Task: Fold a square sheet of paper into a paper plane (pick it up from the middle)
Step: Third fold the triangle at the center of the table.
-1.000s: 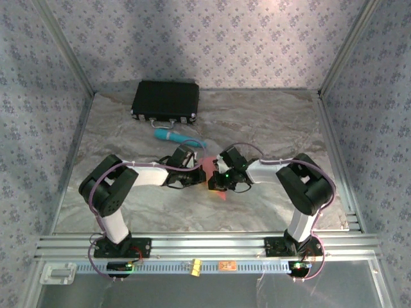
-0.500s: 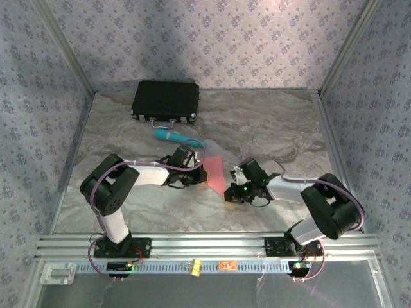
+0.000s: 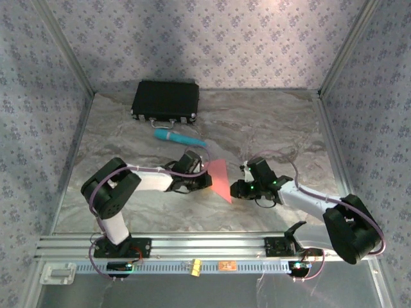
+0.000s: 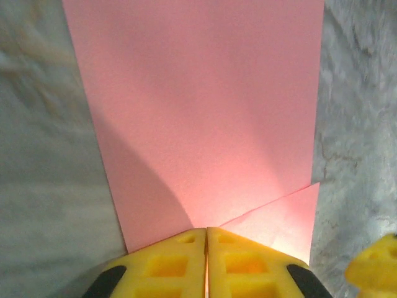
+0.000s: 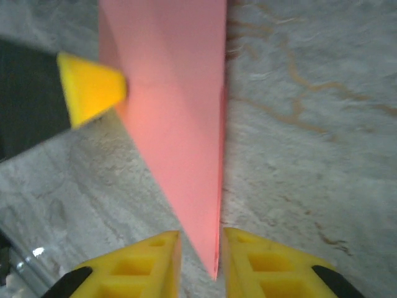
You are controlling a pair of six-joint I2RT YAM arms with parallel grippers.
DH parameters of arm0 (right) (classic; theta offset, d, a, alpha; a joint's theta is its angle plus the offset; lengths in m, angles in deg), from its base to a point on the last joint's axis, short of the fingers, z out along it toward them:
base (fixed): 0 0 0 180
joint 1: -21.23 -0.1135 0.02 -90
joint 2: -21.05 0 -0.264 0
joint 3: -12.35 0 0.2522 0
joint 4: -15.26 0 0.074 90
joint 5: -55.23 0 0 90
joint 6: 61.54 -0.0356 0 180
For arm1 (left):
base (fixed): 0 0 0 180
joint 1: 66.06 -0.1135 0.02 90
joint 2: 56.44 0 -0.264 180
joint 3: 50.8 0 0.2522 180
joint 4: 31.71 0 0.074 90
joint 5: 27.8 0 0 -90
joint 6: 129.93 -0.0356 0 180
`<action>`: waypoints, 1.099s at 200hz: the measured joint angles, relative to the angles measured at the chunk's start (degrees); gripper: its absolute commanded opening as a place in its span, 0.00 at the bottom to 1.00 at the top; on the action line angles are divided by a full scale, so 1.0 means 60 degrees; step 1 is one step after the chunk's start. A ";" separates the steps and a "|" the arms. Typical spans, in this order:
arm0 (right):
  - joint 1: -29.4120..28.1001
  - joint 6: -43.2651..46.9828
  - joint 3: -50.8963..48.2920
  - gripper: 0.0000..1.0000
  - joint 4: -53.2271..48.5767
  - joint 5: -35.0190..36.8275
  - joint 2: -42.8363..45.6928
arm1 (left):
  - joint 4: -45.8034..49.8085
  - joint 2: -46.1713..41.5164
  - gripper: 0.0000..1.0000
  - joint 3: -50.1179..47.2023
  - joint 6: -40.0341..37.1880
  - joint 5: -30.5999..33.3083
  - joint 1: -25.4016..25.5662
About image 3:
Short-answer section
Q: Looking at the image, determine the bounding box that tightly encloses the slotted grey cable duct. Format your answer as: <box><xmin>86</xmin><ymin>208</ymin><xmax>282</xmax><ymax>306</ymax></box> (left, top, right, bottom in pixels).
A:
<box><xmin>74</xmin><ymin>259</ymin><xmax>317</xmax><ymax>275</ymax></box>

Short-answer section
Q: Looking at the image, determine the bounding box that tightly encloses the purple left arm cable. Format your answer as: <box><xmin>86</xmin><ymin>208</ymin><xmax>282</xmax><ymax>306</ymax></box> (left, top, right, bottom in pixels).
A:
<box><xmin>88</xmin><ymin>146</ymin><xmax>213</xmax><ymax>283</ymax></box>

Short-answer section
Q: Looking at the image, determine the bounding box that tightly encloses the teal marker pen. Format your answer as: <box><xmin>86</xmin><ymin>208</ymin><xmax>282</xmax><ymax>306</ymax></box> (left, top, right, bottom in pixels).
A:
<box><xmin>153</xmin><ymin>128</ymin><xmax>208</xmax><ymax>148</ymax></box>

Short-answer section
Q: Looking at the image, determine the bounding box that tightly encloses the black controller board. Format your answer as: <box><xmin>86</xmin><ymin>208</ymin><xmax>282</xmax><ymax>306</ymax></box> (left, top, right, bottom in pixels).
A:
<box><xmin>288</xmin><ymin>260</ymin><xmax>313</xmax><ymax>278</ymax></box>
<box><xmin>106</xmin><ymin>261</ymin><xmax>134</xmax><ymax>273</ymax></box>

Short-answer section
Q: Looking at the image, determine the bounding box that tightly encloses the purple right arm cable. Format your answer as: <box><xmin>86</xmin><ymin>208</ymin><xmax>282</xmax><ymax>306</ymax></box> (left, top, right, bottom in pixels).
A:
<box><xmin>245</xmin><ymin>149</ymin><xmax>386</xmax><ymax>283</ymax></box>

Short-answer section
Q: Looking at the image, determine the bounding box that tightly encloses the aluminium mounting rail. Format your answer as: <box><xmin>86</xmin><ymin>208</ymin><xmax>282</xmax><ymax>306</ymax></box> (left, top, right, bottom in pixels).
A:
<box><xmin>34</xmin><ymin>232</ymin><xmax>380</xmax><ymax>260</ymax></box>

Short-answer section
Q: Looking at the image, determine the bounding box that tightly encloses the aluminium frame post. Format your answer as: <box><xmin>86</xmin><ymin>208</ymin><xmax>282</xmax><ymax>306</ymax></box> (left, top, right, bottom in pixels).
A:
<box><xmin>317</xmin><ymin>0</ymin><xmax>383</xmax><ymax>97</ymax></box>
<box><xmin>31</xmin><ymin>0</ymin><xmax>97</xmax><ymax>96</ymax></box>

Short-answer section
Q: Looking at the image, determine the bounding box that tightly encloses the white metal bracket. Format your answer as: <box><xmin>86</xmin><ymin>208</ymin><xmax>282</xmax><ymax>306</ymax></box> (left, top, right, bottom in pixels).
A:
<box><xmin>39</xmin><ymin>262</ymin><xmax>78</xmax><ymax>286</ymax></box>

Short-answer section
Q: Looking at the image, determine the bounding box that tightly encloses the aluminium side rail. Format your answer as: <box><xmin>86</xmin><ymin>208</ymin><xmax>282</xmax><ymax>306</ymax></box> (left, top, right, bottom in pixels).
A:
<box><xmin>316</xmin><ymin>91</ymin><xmax>365</xmax><ymax>234</ymax></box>
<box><xmin>49</xmin><ymin>92</ymin><xmax>97</xmax><ymax>235</ymax></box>

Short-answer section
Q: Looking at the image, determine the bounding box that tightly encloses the yellow binder clip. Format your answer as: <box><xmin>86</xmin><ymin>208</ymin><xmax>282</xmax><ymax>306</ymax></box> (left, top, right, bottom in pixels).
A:
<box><xmin>188</xmin><ymin>258</ymin><xmax>203</xmax><ymax>277</ymax></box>

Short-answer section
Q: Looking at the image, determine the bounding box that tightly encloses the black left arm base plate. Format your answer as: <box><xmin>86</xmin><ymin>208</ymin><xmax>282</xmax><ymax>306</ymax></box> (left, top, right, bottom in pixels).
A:
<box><xmin>92</xmin><ymin>236</ymin><xmax>152</xmax><ymax>259</ymax></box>

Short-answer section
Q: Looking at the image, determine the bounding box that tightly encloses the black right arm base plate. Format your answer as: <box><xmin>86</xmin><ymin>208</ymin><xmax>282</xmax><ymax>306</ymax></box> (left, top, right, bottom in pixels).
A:
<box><xmin>264</xmin><ymin>236</ymin><xmax>309</xmax><ymax>258</ymax></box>

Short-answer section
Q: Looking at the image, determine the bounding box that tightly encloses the black briefcase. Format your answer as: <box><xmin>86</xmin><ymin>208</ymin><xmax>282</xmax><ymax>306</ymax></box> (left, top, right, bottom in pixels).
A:
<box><xmin>130</xmin><ymin>80</ymin><xmax>200</xmax><ymax>126</ymax></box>

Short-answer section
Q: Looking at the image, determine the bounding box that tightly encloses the black right controller board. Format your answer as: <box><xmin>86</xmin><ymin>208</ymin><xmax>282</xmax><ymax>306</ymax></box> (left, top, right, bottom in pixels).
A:
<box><xmin>288</xmin><ymin>260</ymin><xmax>313</xmax><ymax>278</ymax></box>

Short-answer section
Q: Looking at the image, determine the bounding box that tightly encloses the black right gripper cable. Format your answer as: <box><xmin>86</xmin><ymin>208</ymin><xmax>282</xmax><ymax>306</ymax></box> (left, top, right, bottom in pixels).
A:
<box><xmin>255</xmin><ymin>197</ymin><xmax>277</xmax><ymax>210</ymax></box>

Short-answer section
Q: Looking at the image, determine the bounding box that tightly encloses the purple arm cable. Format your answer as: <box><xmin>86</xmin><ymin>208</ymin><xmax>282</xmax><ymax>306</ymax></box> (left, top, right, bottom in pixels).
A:
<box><xmin>245</xmin><ymin>149</ymin><xmax>386</xmax><ymax>283</ymax></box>
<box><xmin>88</xmin><ymin>146</ymin><xmax>213</xmax><ymax>283</ymax></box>

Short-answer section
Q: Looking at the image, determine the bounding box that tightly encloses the black left controller board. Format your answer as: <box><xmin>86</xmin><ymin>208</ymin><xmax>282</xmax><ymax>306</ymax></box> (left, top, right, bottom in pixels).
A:
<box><xmin>106</xmin><ymin>261</ymin><xmax>134</xmax><ymax>273</ymax></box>

